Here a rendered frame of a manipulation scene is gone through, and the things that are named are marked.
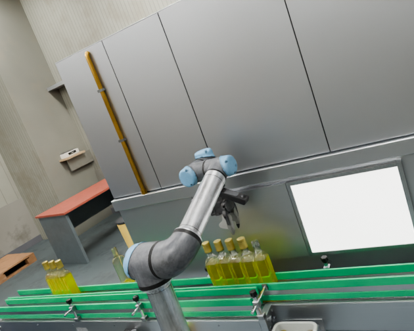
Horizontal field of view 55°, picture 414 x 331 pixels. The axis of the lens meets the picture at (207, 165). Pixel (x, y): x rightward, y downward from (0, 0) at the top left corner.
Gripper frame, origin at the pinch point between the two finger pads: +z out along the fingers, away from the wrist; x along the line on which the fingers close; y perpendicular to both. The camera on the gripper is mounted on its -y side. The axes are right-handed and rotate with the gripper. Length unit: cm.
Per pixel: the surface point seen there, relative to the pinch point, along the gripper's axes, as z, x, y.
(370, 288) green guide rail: 29, 4, -46
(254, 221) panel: 3.6, -12.0, -2.5
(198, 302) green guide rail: 24.9, 13.8, 22.3
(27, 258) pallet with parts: 109, -232, 518
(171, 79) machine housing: -65, -15, 13
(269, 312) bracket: 33.2, 10.8, -6.4
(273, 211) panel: 0.4, -12.0, -12.6
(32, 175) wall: -5, -317, 533
